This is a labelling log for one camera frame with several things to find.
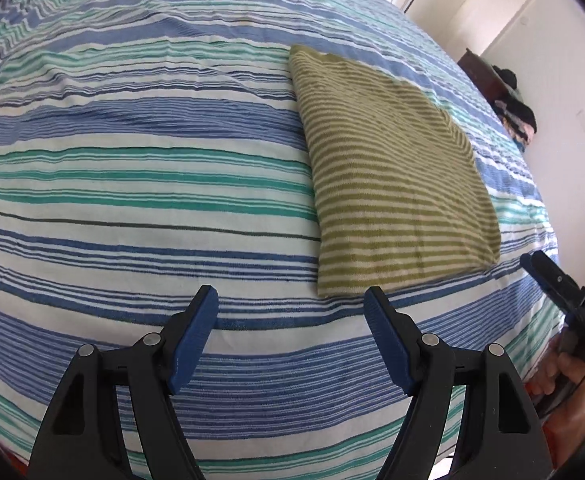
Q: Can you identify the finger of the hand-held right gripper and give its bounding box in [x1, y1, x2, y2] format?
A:
[519, 249, 585, 314]

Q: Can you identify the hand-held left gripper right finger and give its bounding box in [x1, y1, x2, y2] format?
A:
[363, 285, 557, 480]

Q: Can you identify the person's red clothing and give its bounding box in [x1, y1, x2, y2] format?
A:
[540, 417, 581, 453]

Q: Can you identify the blue striped bedspread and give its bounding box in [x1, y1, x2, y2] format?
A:
[0, 0, 564, 480]

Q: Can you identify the dark wooden furniture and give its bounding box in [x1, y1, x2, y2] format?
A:
[457, 47, 511, 107]

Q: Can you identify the person's right hand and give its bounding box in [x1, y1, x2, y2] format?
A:
[527, 339, 585, 442]

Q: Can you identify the green striped cardigan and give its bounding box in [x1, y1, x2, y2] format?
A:
[288, 44, 501, 300]

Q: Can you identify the pile of dark clothes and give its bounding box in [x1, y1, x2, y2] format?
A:
[489, 65, 539, 150]

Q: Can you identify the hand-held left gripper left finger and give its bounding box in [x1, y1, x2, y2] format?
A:
[29, 284, 220, 480]

